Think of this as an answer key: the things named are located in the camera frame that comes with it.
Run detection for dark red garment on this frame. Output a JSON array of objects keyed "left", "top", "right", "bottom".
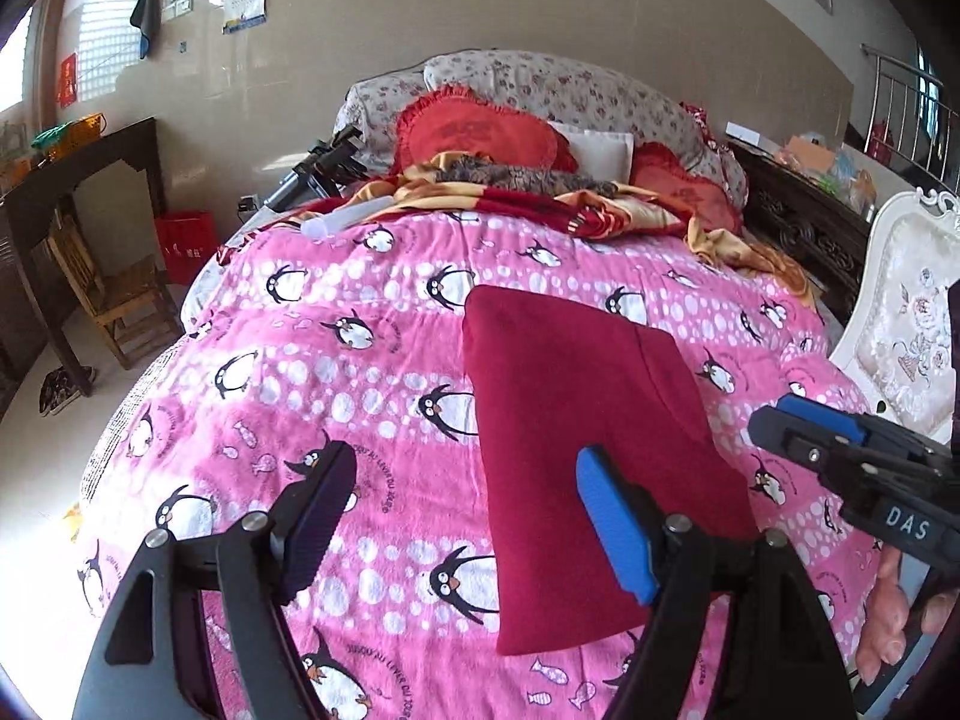
[{"left": 464, "top": 286, "right": 758, "bottom": 655}]

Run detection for person's right hand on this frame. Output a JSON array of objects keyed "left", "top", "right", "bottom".
[{"left": 854, "top": 544, "right": 960, "bottom": 688}]

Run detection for white ornate upholstered chair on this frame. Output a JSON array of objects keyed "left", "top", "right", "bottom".
[{"left": 830, "top": 188, "right": 958, "bottom": 444}]

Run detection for dark carved wooden cabinet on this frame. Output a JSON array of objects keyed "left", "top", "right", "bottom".
[{"left": 729, "top": 142, "right": 869, "bottom": 325}]

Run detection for dark slippers on floor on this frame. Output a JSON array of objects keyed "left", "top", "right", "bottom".
[{"left": 37, "top": 366, "right": 82, "bottom": 418}]

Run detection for red yellow patterned blanket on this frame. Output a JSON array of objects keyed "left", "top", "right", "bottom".
[{"left": 291, "top": 151, "right": 814, "bottom": 305}]

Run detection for pink penguin blanket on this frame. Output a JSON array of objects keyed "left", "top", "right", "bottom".
[{"left": 78, "top": 211, "right": 878, "bottom": 718}]

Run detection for metal stair railing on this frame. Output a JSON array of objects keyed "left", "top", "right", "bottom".
[{"left": 861, "top": 44, "right": 958, "bottom": 193}]

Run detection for right red heart pillow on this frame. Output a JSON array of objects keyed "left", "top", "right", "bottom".
[{"left": 630, "top": 142, "right": 742, "bottom": 234}]

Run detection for red heart pillow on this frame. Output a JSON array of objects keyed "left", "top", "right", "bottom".
[
  {"left": 394, "top": 85, "right": 579, "bottom": 172},
  {"left": 630, "top": 142, "right": 742, "bottom": 234}
]

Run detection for small wooden chair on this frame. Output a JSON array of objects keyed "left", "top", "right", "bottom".
[{"left": 46, "top": 216, "right": 182, "bottom": 369}]

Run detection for white small pillow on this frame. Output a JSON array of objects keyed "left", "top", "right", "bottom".
[{"left": 550, "top": 122, "right": 635, "bottom": 184}]

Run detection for white plastic tube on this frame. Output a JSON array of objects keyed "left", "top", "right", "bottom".
[{"left": 299, "top": 195, "right": 394, "bottom": 241}]

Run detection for dark leopard print cloth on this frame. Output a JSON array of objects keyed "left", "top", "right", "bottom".
[{"left": 436, "top": 156, "right": 619, "bottom": 199}]

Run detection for dark wooden desk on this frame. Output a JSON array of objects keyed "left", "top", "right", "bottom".
[{"left": 0, "top": 117, "right": 170, "bottom": 398}]

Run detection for left red heart pillow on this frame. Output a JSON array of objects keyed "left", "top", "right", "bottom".
[{"left": 394, "top": 85, "right": 579, "bottom": 172}]

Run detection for yellow green bag on desk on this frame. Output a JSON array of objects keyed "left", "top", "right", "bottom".
[{"left": 31, "top": 112, "right": 107, "bottom": 161}]

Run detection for dark hanging cloth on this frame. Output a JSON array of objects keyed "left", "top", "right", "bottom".
[{"left": 130, "top": 0, "right": 161, "bottom": 60}]

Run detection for red wall decoration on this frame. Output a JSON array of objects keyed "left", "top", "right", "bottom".
[{"left": 57, "top": 54, "right": 78, "bottom": 109}]

